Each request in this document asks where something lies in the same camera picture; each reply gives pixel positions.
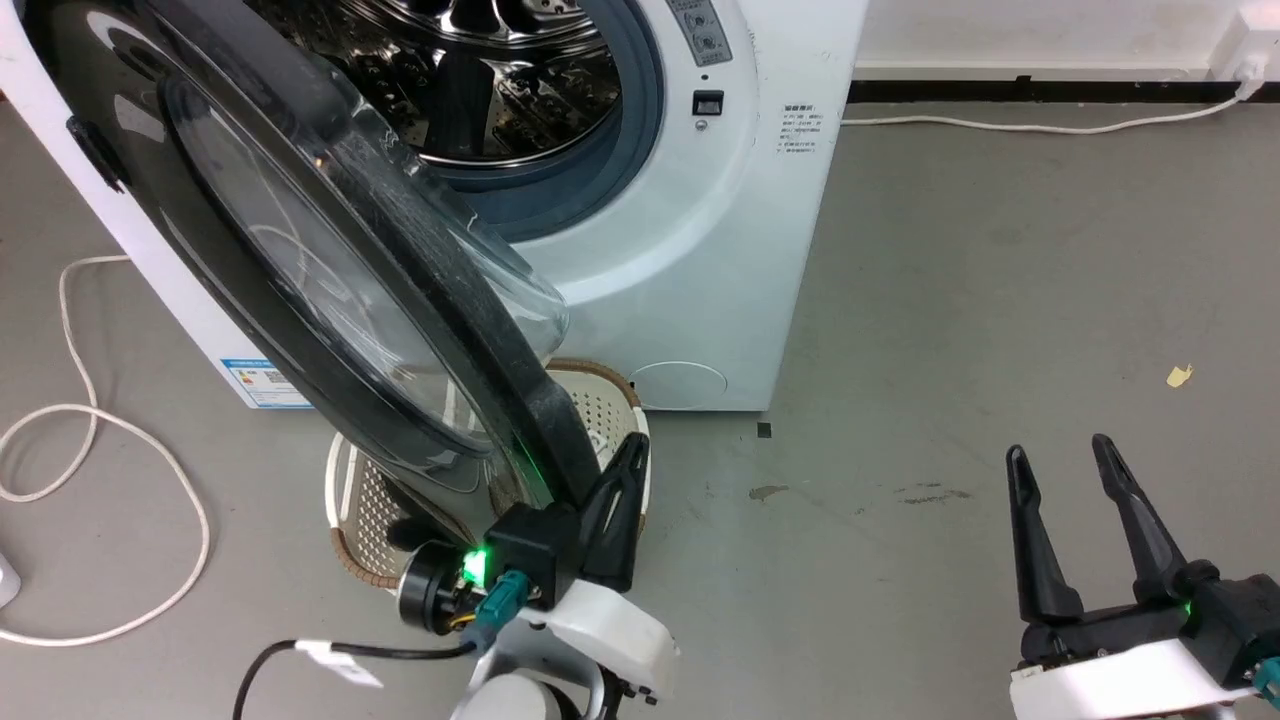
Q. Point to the round filter cover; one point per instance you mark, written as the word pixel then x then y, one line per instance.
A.
pixel 678 385

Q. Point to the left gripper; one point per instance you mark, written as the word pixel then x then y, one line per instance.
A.
pixel 600 625

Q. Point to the white object at floor edge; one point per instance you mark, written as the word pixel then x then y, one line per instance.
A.
pixel 6 580

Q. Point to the black round wrist camera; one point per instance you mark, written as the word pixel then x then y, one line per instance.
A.
pixel 430 590

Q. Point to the white wall power plug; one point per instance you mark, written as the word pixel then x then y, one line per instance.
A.
pixel 1248 45

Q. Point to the black door latch socket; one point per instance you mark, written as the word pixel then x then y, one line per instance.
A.
pixel 708 103

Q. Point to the white basket with brown rim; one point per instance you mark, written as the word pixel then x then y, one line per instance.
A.
pixel 605 410

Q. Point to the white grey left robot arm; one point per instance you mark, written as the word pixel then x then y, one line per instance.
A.
pixel 520 700

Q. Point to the white front-load washing machine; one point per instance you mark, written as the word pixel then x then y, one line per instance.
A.
pixel 700 250

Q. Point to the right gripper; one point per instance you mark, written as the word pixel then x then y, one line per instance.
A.
pixel 1130 670

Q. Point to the black door hinge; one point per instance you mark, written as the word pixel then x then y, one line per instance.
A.
pixel 95 152

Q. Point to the black round washing machine door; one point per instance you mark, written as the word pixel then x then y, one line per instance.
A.
pixel 300 250

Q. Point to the steel washing machine drum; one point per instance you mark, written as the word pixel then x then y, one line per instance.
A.
pixel 500 80

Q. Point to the yellow tape scrap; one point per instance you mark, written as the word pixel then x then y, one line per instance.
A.
pixel 1179 376

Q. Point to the printed warning sticker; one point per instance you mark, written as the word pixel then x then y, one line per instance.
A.
pixel 802 127

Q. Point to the blue energy label sticker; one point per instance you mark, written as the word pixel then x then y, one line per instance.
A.
pixel 265 385

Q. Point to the grey-blue door gasket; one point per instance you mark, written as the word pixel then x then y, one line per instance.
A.
pixel 610 150

